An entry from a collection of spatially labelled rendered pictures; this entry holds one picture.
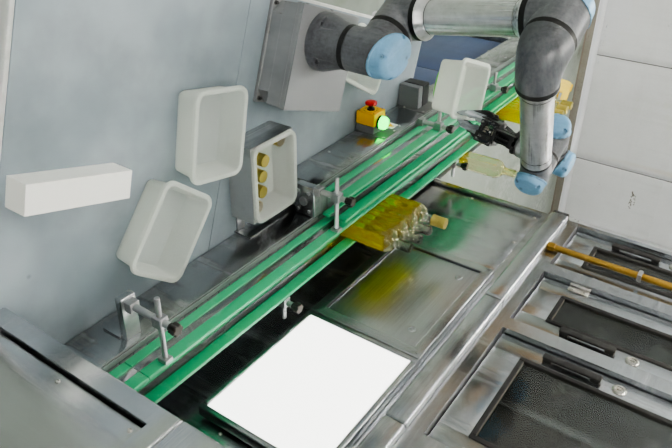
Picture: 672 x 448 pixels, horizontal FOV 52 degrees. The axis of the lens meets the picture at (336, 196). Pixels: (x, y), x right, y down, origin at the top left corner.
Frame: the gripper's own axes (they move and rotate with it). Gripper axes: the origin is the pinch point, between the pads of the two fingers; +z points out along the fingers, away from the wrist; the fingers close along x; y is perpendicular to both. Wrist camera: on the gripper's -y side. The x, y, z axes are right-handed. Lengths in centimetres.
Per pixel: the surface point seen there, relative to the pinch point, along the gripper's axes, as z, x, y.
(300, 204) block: 22, 36, 34
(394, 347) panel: -23, 54, 41
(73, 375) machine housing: 1, 47, 121
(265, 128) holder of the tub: 31, 16, 48
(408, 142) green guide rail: 16.6, 16.6, -8.9
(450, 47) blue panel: 57, -8, -104
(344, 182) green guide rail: 15.8, 27.3, 24.6
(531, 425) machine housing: -60, 52, 39
